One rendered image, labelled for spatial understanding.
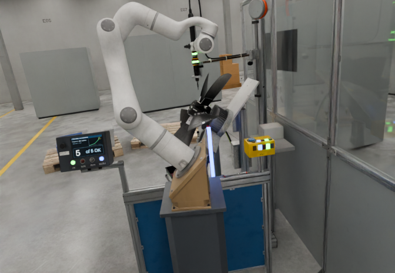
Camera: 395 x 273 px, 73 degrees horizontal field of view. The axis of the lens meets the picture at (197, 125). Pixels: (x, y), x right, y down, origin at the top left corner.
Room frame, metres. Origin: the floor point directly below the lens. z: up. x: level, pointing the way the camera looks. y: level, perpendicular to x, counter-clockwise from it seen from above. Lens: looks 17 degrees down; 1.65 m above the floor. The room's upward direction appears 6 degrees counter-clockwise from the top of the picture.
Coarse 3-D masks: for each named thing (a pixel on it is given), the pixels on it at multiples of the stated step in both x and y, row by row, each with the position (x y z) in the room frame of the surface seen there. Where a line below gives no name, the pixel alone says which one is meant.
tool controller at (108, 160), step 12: (96, 132) 1.38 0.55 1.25; (108, 132) 1.45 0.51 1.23; (60, 144) 1.34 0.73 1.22; (72, 144) 1.35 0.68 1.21; (84, 144) 1.35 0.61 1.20; (96, 144) 1.36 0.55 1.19; (108, 144) 1.39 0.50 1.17; (60, 156) 1.33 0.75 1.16; (72, 156) 1.33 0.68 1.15; (84, 156) 1.34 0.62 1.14; (96, 156) 1.34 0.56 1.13; (108, 156) 1.35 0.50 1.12; (60, 168) 1.31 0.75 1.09; (72, 168) 1.32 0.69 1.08; (84, 168) 1.32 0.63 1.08
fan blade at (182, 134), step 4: (184, 124) 1.89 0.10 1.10; (188, 124) 1.88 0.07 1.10; (180, 128) 1.89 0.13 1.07; (184, 128) 1.87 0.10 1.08; (176, 132) 1.89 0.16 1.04; (180, 132) 1.86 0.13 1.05; (184, 132) 1.85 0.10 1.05; (188, 132) 1.84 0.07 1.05; (192, 132) 1.83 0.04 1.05; (176, 136) 1.86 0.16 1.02; (180, 136) 1.84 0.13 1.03; (184, 136) 1.83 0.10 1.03; (188, 136) 1.82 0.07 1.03; (192, 136) 1.81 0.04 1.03; (184, 140) 1.81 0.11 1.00; (188, 140) 1.79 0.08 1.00; (188, 144) 1.77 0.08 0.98
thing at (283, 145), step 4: (252, 136) 2.13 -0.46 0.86; (256, 136) 2.12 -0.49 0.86; (276, 140) 1.98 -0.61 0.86; (280, 140) 1.97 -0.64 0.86; (284, 140) 1.96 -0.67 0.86; (276, 144) 1.89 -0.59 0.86; (280, 144) 1.88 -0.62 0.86; (284, 144) 1.88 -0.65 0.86; (288, 144) 1.87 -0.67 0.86; (276, 148) 1.83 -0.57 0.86; (280, 148) 1.82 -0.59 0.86; (284, 148) 1.81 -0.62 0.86; (288, 148) 1.82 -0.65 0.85; (292, 148) 1.82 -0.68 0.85; (276, 152) 1.81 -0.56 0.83
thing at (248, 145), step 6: (258, 138) 1.51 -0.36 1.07; (264, 138) 1.50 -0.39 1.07; (270, 138) 1.49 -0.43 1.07; (246, 144) 1.48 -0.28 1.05; (252, 144) 1.44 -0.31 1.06; (258, 144) 1.44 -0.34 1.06; (246, 150) 1.48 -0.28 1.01; (252, 150) 1.44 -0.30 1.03; (258, 150) 1.44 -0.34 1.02; (264, 150) 1.44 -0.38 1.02; (270, 150) 1.45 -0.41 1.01; (252, 156) 1.44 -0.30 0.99; (258, 156) 1.44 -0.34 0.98
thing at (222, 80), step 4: (220, 76) 1.75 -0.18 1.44; (224, 76) 1.82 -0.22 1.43; (228, 76) 1.88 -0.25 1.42; (216, 80) 1.76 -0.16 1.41; (220, 80) 1.83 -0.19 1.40; (224, 80) 1.87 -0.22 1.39; (228, 80) 1.92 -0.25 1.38; (216, 84) 1.82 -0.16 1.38; (220, 84) 1.87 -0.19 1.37; (224, 84) 1.90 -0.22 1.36; (212, 88) 1.82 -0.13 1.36; (216, 88) 1.87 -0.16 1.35; (220, 88) 1.90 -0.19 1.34; (208, 92) 1.83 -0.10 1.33; (212, 92) 1.87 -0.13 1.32; (216, 92) 1.90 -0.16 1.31; (208, 96) 1.87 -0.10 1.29; (212, 96) 1.90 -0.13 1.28
